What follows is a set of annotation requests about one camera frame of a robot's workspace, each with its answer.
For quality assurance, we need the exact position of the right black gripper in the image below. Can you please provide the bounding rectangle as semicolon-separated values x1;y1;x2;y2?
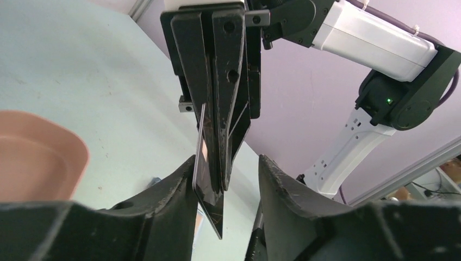
160;1;333;191

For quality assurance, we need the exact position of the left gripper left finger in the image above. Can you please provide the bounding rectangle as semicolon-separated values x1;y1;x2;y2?
1;157;197;260

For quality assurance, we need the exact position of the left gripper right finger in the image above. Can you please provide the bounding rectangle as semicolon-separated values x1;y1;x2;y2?
245;155;460;260

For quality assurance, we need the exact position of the black credit card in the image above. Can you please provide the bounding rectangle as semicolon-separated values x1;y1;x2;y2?
192;103;224;240

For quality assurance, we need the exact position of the pink oval tray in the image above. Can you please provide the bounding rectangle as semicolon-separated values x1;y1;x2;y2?
1;110;90;202

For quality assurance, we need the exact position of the blue card holder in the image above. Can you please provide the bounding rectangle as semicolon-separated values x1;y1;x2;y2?
146;177;161;189

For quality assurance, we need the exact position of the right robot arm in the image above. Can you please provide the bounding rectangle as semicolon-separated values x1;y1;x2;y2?
160;1;460;204

